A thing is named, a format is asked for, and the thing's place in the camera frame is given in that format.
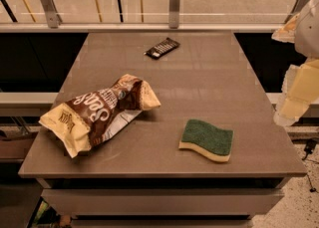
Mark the brown and cream chip bag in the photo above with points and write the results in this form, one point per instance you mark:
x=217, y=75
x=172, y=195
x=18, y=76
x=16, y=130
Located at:
x=93, y=118

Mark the grey drawer cabinet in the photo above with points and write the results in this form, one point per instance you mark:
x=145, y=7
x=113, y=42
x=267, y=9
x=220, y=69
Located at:
x=141, y=177

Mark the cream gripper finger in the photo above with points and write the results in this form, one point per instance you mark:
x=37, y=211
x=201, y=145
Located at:
x=300, y=89
x=286, y=34

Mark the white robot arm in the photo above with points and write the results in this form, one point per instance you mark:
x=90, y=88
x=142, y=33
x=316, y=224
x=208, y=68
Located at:
x=307, y=31

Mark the dark snack bar wrapper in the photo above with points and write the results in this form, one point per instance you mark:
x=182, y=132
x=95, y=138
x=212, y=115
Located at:
x=162, y=48

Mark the glass railing with metal posts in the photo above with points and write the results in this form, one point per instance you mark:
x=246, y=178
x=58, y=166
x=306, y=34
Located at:
x=143, y=15

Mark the green and yellow sponge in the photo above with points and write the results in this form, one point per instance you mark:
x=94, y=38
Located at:
x=207, y=140

